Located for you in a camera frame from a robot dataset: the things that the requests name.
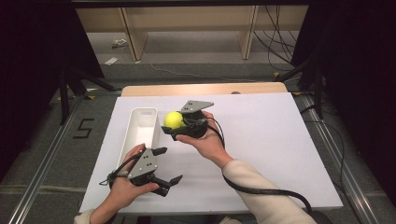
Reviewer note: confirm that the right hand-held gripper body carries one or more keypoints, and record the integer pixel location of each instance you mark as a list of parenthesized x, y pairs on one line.
[(196, 124)]

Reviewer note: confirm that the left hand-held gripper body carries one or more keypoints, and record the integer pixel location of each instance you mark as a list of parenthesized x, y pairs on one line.
[(143, 165)]

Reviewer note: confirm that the yellow tennis ball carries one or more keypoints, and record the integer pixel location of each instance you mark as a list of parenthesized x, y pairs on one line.
[(173, 120)]

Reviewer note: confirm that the white plastic bin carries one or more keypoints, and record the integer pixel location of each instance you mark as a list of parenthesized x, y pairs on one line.
[(140, 130)]

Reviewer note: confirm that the person's right hand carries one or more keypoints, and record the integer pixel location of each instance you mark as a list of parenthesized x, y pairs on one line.
[(211, 146)]

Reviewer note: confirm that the person's left hand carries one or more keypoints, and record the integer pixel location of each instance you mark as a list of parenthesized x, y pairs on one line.
[(123, 189)]

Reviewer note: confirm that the wooden table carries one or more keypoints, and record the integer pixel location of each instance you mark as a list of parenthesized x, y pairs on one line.
[(186, 89)]

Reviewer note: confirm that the white sheet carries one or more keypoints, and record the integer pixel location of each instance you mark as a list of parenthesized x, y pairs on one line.
[(274, 149)]

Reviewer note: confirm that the flat white paper scrap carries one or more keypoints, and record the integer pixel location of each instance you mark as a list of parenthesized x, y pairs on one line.
[(111, 61)]

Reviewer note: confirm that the crumpled paper scrap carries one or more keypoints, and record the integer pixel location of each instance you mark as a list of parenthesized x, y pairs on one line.
[(120, 43)]

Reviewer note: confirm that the black tripod stand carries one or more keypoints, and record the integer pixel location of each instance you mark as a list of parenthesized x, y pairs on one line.
[(63, 96)]

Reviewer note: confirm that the black metal stand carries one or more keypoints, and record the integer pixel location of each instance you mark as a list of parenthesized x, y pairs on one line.
[(317, 90)]

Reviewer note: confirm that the black curtain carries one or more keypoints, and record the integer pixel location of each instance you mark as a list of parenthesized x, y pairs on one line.
[(28, 62), (364, 77)]

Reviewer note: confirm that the metal floor rail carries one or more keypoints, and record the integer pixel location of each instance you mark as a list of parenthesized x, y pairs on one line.
[(46, 161), (339, 165)]

